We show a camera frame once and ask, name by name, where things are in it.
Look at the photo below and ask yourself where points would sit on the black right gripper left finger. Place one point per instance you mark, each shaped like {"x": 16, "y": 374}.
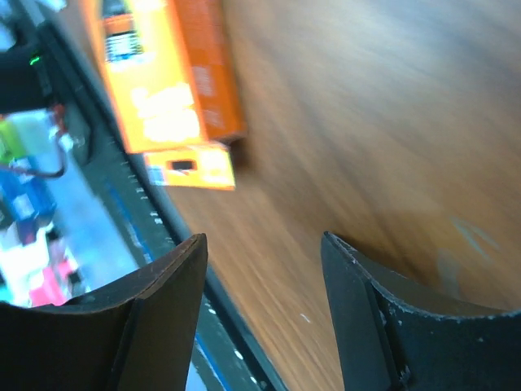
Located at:
{"x": 135, "y": 333}

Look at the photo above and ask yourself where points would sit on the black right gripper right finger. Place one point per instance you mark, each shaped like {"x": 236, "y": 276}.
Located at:
{"x": 395, "y": 334}

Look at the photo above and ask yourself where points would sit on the orange razor box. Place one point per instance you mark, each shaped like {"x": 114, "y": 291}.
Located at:
{"x": 169, "y": 75}

